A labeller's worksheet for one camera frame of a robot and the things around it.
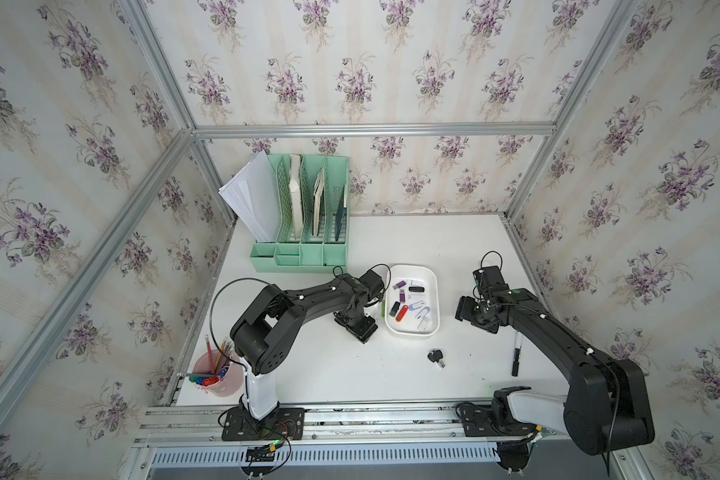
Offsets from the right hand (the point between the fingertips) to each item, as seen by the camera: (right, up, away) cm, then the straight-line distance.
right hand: (469, 316), depth 87 cm
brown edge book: (-47, +40, +12) cm, 63 cm away
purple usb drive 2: (-19, +4, +10) cm, 22 cm away
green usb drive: (-26, +2, +1) cm, 26 cm away
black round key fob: (-11, -10, -5) cm, 16 cm away
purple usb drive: (-19, +8, +11) cm, 24 cm away
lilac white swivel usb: (-14, +2, +7) cm, 16 cm away
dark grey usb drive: (-22, +1, +6) cm, 23 cm away
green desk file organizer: (-49, +18, +16) cm, 55 cm away
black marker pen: (+12, -10, -4) cm, 16 cm away
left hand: (-32, -6, +2) cm, 33 cm away
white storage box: (-12, +11, +11) cm, 20 cm away
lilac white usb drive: (-13, -1, +6) cm, 14 cm away
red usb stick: (-20, -1, +6) cm, 20 cm away
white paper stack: (-68, +37, +9) cm, 78 cm away
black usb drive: (-14, +6, +11) cm, 19 cm away
